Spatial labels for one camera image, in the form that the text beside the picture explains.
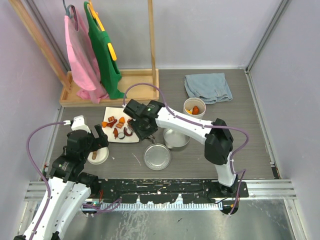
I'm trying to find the metal tongs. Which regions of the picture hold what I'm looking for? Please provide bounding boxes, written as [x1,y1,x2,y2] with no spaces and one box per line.
[128,119,155,144]

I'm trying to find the round metal tin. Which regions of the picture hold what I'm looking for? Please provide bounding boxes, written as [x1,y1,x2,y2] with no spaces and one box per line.
[163,128,190,151]

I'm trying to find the white cylindrical container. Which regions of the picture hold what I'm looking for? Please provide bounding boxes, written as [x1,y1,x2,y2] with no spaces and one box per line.
[182,97,207,119]

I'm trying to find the blue cloth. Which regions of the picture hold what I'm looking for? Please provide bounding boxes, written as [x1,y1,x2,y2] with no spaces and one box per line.
[184,73,233,105]

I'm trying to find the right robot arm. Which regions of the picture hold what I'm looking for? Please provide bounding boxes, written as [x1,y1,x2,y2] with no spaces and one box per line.
[123,99,238,197]

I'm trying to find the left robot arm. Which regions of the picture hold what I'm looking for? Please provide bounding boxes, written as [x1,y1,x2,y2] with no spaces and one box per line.
[15,115,109,240]

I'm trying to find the white square plate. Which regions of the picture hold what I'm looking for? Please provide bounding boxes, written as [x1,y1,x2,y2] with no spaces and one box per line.
[102,107,139,143]

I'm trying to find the white rice roll piece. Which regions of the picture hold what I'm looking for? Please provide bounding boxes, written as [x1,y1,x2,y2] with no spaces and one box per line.
[118,132,126,140]

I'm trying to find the purple octopus tentacle toy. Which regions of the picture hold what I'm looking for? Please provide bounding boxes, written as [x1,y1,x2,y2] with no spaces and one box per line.
[123,127,133,137]

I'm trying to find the round metal tin lid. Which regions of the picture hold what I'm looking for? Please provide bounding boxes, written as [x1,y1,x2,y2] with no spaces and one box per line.
[143,143,172,171]

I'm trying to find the wooden clothes rack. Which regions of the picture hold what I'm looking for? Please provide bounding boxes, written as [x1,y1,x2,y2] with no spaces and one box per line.
[9,0,159,108]

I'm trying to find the orange shrimp piece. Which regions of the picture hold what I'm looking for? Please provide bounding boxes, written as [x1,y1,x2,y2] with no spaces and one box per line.
[192,106,200,115]

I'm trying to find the green apron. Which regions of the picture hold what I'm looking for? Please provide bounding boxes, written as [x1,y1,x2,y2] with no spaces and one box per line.
[83,1,124,100]

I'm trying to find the pink apron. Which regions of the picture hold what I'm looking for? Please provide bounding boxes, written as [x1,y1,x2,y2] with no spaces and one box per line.
[64,8,109,104]

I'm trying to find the yellow hanger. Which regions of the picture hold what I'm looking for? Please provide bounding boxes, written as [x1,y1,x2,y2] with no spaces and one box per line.
[89,0,117,61]

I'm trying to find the grey hanger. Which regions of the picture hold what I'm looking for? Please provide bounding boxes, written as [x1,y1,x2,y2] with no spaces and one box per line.
[62,0,79,31]

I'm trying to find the white lid brown handle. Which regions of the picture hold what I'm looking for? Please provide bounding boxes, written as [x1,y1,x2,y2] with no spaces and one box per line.
[87,147,109,165]

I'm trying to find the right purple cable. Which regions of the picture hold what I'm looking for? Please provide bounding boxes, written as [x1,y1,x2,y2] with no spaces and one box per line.
[122,83,250,216]

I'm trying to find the purple cable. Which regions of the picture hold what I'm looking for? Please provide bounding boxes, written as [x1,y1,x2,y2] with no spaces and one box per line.
[26,120,72,240]
[122,83,250,216]

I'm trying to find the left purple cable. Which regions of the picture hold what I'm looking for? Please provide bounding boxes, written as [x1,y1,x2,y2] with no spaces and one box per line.
[26,120,72,240]

